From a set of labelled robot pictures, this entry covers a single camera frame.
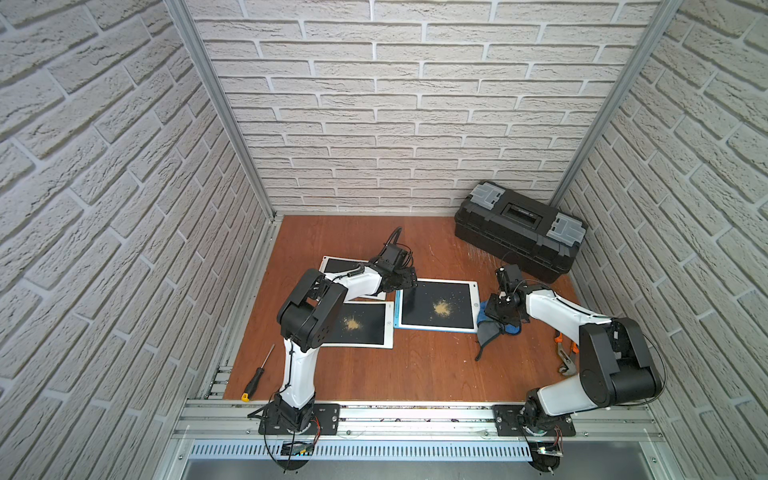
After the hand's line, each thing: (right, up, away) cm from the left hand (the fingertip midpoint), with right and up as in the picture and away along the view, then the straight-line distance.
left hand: (413, 276), depth 98 cm
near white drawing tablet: (-16, -14, -8) cm, 23 cm away
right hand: (+25, -11, -6) cm, 28 cm away
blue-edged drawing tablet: (+8, -9, -4) cm, 12 cm away
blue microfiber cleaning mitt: (+22, -14, -13) cm, 29 cm away
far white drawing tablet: (-26, +4, +5) cm, 27 cm away
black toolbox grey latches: (+33, +16, -5) cm, 37 cm away
